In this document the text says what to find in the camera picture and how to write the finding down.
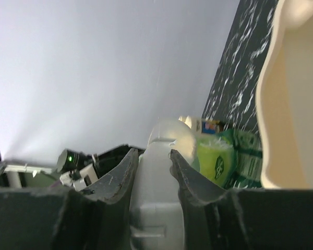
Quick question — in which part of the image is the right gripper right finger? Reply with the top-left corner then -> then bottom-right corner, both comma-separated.
170,149 -> 253,249

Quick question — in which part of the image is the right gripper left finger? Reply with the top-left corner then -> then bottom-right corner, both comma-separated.
51,148 -> 139,249

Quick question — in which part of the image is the green litter bag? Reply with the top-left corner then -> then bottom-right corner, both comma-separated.
193,129 -> 262,190

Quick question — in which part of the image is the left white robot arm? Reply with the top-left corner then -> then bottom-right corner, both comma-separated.
57,144 -> 130,182

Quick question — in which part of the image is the beige litter box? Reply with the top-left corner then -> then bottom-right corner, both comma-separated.
256,1 -> 313,189

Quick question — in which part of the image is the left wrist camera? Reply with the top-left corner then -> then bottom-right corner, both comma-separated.
59,164 -> 99,191

